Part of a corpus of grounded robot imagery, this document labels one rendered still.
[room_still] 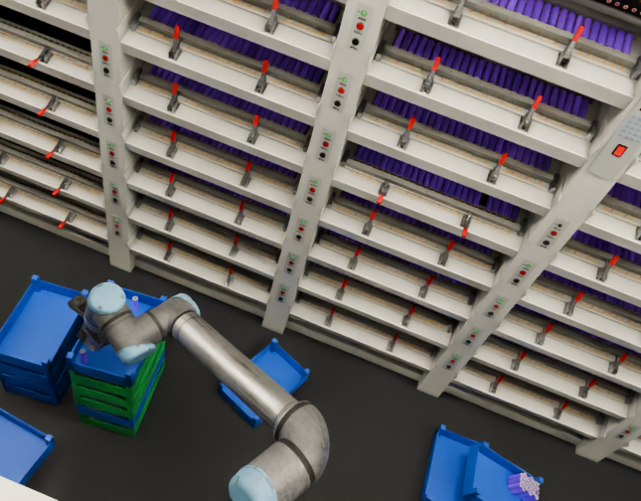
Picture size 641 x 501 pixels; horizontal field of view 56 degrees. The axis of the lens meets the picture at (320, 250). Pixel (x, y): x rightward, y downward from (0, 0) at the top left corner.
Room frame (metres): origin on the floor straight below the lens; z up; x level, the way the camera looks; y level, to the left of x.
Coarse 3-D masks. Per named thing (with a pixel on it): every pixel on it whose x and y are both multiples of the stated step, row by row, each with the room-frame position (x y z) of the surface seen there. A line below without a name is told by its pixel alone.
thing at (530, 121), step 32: (384, 32) 1.49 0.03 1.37; (416, 32) 1.52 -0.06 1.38; (384, 64) 1.41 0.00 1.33; (416, 64) 1.43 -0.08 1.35; (448, 64) 1.45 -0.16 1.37; (480, 64) 1.48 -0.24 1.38; (416, 96) 1.36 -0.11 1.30; (448, 96) 1.38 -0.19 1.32; (480, 96) 1.41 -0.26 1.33; (512, 96) 1.41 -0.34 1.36; (544, 96) 1.45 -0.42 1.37; (576, 96) 1.48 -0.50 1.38; (480, 128) 1.36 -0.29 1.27; (512, 128) 1.35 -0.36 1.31; (544, 128) 1.37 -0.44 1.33; (576, 128) 1.40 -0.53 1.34; (576, 160) 1.34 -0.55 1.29
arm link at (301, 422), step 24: (168, 312) 0.83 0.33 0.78; (192, 312) 0.85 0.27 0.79; (168, 336) 0.79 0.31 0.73; (192, 336) 0.77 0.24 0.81; (216, 336) 0.78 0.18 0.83; (216, 360) 0.71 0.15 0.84; (240, 360) 0.72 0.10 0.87; (240, 384) 0.66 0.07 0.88; (264, 384) 0.66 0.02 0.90; (264, 408) 0.61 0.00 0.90; (288, 408) 0.60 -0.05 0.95; (312, 408) 0.62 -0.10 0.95; (288, 432) 0.55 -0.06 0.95; (312, 432) 0.56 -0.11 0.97; (312, 456) 0.51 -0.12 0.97
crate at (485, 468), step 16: (480, 448) 1.09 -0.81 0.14; (480, 464) 1.06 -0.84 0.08; (496, 464) 1.09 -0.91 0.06; (512, 464) 1.09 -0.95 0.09; (464, 480) 0.97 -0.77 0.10; (480, 480) 1.00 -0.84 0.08; (496, 480) 1.03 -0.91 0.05; (464, 496) 0.91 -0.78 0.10; (480, 496) 0.94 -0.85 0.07; (496, 496) 0.97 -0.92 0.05; (512, 496) 1.00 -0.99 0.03
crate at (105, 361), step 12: (144, 300) 1.06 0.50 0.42; (156, 300) 1.06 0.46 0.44; (132, 312) 1.01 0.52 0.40; (144, 312) 1.02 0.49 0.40; (84, 348) 0.84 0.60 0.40; (108, 348) 0.86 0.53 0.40; (72, 360) 0.76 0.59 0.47; (96, 360) 0.81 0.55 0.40; (108, 360) 0.82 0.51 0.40; (120, 360) 0.84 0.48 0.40; (84, 372) 0.76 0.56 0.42; (96, 372) 0.76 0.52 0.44; (108, 372) 0.77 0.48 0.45; (120, 372) 0.80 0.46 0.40; (132, 372) 0.78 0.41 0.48; (120, 384) 0.76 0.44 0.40; (132, 384) 0.77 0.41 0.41
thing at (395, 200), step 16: (352, 144) 1.50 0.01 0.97; (336, 176) 1.38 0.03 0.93; (352, 176) 1.40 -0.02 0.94; (352, 192) 1.38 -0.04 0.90; (368, 192) 1.36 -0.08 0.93; (400, 192) 1.39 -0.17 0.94; (400, 208) 1.36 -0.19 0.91; (416, 208) 1.36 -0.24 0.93; (432, 208) 1.38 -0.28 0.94; (432, 224) 1.36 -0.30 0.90; (448, 224) 1.34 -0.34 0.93; (480, 224) 1.38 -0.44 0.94; (528, 224) 1.40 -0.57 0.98; (480, 240) 1.34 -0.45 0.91; (496, 240) 1.34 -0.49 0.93; (512, 240) 1.36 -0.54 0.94
